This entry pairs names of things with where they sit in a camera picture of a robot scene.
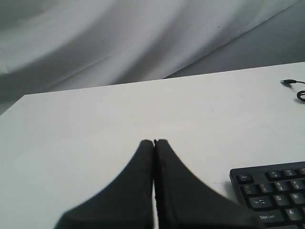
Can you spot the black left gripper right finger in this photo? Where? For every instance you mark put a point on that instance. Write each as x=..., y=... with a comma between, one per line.
x=185, y=202

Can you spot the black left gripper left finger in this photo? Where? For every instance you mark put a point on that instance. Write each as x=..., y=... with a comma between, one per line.
x=126, y=203

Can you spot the black acer keyboard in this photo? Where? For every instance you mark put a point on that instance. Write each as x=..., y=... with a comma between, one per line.
x=275, y=192

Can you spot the grey backdrop cloth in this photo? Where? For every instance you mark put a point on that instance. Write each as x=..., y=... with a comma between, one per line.
x=56, y=45

